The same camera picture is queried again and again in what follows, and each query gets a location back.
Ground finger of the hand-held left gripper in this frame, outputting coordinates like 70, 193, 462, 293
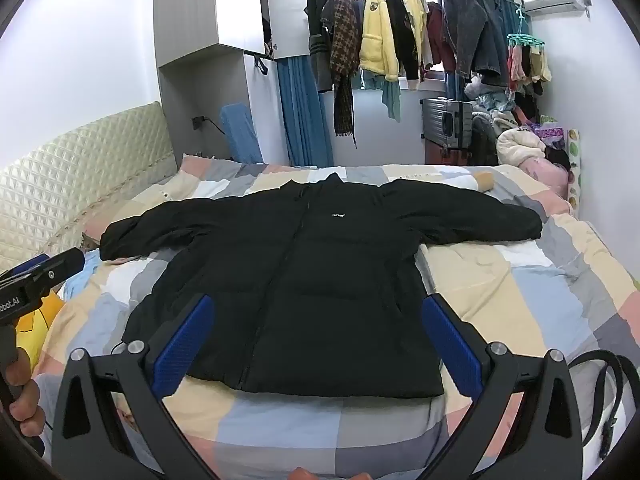
0, 254, 52, 281
0, 248, 86, 306

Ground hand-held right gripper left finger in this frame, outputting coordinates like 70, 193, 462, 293
52, 294, 221, 480

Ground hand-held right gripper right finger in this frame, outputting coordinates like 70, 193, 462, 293
420, 294, 584, 480

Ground black puffer jacket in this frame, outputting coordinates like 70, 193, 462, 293
99, 172, 545, 400

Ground pile of clothes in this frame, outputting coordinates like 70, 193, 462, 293
462, 72, 546, 166

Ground person's left hand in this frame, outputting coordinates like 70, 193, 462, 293
0, 347, 47, 440

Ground yellow plush pillow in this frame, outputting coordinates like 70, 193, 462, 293
15, 290, 66, 362

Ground patchwork bed quilt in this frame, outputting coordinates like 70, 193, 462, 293
0, 152, 640, 480

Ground cream quilted headboard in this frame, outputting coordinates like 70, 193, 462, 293
0, 101, 179, 273

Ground black belt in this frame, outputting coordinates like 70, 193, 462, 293
567, 351, 640, 462

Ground pink cloth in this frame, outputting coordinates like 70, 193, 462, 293
520, 156, 574, 203

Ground cream fleece blanket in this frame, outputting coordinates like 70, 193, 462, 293
496, 127, 547, 167

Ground white dotted board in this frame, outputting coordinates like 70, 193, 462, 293
566, 129, 582, 212

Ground silver suitcase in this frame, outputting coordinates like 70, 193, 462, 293
419, 96, 474, 152

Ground purple patterned bag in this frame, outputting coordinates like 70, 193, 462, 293
534, 119, 567, 147

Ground blue curtain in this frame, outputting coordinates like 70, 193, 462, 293
276, 56, 335, 168

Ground teal hanging cloth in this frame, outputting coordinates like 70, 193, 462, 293
381, 76, 404, 124

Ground green clip sock hanger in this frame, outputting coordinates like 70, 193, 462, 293
506, 0, 552, 84

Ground dark red garment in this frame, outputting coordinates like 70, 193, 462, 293
425, 2, 457, 72

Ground dark blue jeans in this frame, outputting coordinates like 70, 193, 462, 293
470, 0, 512, 89

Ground black hanging jacket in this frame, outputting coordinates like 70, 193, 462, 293
384, 0, 420, 82

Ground brown houndstooth scarf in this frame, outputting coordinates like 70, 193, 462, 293
320, 0, 362, 150

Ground yellow fleece jacket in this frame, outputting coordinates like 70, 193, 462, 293
358, 0, 401, 84

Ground grey denim jacket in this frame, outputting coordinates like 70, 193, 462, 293
424, 0, 489, 77

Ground dark hanging coat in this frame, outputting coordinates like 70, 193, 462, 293
304, 0, 335, 94

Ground white air conditioner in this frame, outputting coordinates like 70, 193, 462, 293
522, 0, 589, 16

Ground grey wall cabinet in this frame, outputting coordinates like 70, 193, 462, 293
152, 0, 301, 162

